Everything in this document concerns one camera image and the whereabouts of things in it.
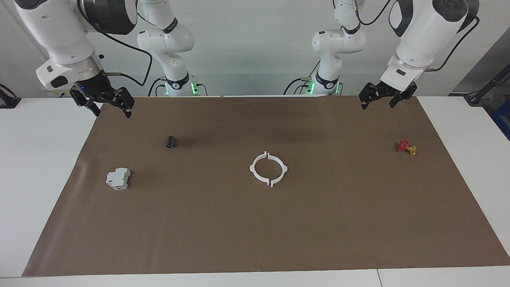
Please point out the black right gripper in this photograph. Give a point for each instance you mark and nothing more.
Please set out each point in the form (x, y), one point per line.
(95, 89)

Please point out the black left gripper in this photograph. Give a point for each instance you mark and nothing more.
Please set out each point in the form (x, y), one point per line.
(382, 91)

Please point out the white half pipe clamp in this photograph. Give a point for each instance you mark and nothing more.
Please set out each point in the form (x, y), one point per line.
(252, 168)
(285, 168)

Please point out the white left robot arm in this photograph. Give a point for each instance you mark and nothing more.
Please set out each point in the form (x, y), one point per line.
(422, 36)

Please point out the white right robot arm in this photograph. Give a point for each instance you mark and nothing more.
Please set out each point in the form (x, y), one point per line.
(59, 36)

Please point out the black cylindrical capacitor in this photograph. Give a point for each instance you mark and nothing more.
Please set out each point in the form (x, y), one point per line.
(171, 142)

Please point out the white circuit breaker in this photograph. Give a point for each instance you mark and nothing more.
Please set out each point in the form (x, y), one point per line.
(118, 178)

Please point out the black clamp stand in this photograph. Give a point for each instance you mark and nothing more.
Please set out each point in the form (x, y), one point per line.
(8, 99)

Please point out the black tripod stand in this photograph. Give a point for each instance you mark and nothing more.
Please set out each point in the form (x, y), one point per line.
(484, 85)

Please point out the blue crate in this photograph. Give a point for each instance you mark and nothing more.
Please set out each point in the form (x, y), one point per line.
(503, 123)

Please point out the brown paper mat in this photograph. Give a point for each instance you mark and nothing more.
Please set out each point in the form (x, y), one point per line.
(239, 231)

